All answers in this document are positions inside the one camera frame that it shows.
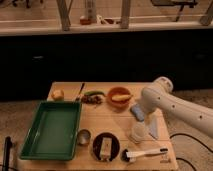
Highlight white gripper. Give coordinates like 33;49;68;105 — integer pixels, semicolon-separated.
139;96;160;115

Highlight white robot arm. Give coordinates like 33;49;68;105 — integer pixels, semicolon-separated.
140;76;213;138

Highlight blue sponge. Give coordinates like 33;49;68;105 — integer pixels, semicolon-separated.
130;104;144;122

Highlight light blue cloth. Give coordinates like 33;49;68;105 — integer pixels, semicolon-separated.
147;116;159;140

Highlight orange bowl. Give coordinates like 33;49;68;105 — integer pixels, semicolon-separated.
106;87;132;108

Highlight white plastic cup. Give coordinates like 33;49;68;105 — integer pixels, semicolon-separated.
130;122;147;143

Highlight wooden table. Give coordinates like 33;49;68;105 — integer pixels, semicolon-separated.
16;81;179;171

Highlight brown grape bunch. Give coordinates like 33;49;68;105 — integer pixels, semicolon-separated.
81;95;102;104

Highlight green chili pepper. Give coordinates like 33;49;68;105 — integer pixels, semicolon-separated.
84;91;105;97

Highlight beige block on plate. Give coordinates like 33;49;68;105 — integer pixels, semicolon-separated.
99;137;112;161

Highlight dark round plate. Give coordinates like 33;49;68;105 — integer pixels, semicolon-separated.
92;132;120;162

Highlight small metal cup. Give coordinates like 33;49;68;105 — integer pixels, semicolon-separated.
77;129;91;145

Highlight yellow round fruit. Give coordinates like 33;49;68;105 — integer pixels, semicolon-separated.
51;89;64;101

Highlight green plastic tray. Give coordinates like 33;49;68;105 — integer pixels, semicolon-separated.
20;101;82;161

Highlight white bottle on shelf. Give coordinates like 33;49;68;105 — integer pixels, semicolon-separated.
84;0;97;23

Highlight black pole left edge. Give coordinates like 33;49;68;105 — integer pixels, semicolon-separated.
2;136;12;171

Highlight black cable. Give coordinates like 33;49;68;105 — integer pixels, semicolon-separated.
169;132;213;171

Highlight white handled black brush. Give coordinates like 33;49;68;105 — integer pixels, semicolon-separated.
121;147;168;162

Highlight black handled knife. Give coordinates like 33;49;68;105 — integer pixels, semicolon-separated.
75;83;85;101

